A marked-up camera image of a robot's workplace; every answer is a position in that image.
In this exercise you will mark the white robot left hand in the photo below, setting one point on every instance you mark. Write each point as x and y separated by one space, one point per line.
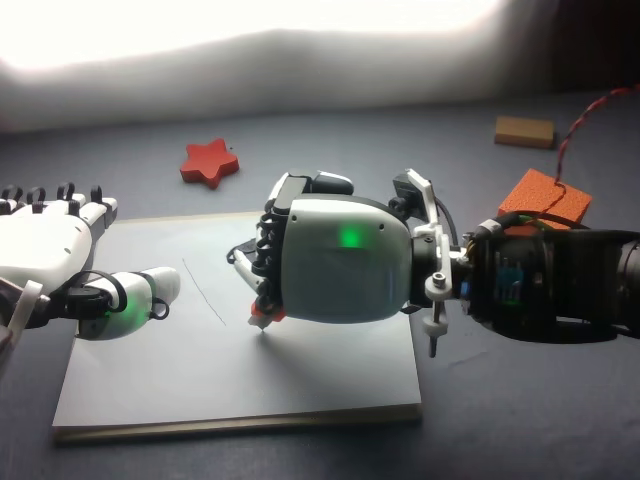
45 245

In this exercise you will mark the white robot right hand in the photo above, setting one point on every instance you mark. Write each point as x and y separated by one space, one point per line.
345 270

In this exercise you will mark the orange black utility knife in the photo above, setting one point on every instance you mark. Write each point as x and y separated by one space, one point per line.
265 315

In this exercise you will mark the white paper pad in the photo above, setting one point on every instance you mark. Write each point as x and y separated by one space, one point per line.
200 380

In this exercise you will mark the orange square foam block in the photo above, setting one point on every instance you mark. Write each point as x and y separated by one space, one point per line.
535 192

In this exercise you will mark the red star block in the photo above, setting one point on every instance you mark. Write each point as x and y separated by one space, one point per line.
207 162

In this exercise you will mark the white backdrop sheet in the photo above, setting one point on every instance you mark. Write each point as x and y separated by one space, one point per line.
300 75

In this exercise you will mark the grey table cloth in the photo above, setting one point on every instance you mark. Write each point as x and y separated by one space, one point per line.
500 425

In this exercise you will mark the tan wooden block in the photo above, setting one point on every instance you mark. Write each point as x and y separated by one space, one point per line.
525 131

